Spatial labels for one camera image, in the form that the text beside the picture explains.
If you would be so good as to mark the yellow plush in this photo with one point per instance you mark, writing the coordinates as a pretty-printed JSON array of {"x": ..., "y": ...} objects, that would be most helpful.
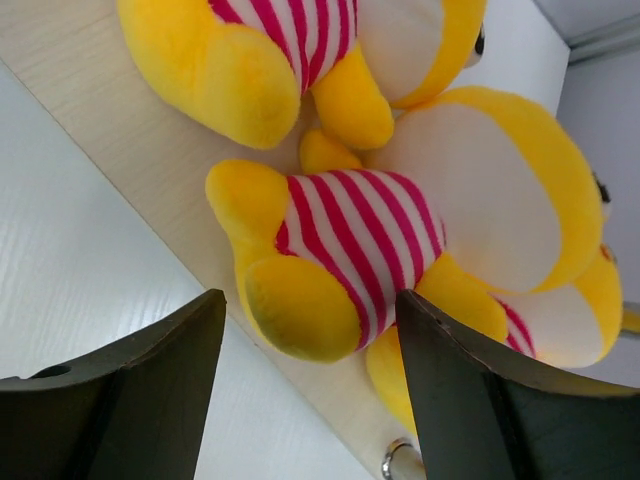
[
  {"x": 572, "y": 326},
  {"x": 242, "y": 68}
]

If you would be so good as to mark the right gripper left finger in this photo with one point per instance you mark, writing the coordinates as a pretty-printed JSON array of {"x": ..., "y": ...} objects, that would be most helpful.
[{"x": 133, "y": 409}]

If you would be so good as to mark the white two-tier shelf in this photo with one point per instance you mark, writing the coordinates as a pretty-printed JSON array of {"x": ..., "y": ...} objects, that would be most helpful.
[{"x": 71, "y": 56}]

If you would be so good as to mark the yellow plush sideways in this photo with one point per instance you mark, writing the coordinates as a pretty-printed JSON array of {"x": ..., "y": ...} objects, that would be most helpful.
[{"x": 479, "y": 195}]

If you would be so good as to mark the yellow plush under shelf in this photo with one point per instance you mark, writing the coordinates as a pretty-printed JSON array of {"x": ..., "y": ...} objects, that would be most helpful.
[{"x": 572, "y": 326}]

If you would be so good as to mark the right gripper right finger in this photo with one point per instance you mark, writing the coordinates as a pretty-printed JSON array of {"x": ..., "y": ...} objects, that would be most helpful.
[{"x": 484, "y": 411}]

